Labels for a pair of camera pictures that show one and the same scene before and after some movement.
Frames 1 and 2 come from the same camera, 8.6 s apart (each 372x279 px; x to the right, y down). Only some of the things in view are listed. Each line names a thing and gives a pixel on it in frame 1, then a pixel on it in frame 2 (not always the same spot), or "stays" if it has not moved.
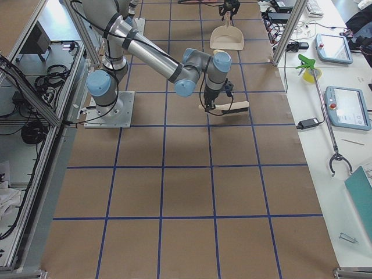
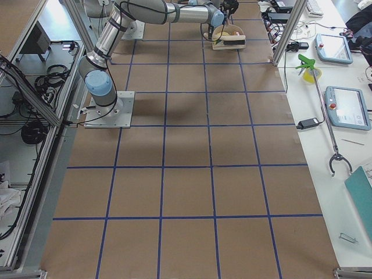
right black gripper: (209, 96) -> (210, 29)
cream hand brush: (231, 107) -> (229, 39)
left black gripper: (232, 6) stays
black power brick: (278, 18) stays
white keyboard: (314, 9) stays
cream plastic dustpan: (227, 36) stays
